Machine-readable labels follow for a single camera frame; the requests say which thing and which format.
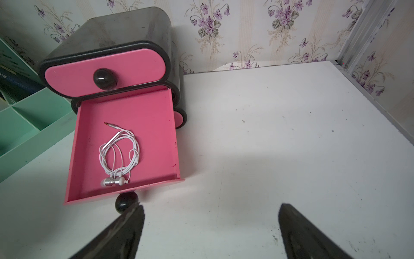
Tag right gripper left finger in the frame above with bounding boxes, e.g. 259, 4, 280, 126
71, 202, 145, 259

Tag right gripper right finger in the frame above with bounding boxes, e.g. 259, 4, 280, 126
278, 204, 351, 259

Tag white earphones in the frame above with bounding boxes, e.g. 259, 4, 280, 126
99, 123, 140, 187

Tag pink drawer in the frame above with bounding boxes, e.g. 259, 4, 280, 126
45, 49, 167, 98
64, 85, 185, 214
174, 111, 184, 129

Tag pink top drawer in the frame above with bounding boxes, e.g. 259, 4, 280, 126
45, 49, 167, 98

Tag black pink drawer cabinet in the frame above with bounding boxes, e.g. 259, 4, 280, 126
38, 6, 187, 127

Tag pink bottom drawer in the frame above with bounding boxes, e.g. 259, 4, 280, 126
174, 111, 184, 129

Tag green plastic file organizer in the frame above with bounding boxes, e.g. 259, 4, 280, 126
1, 39, 76, 181

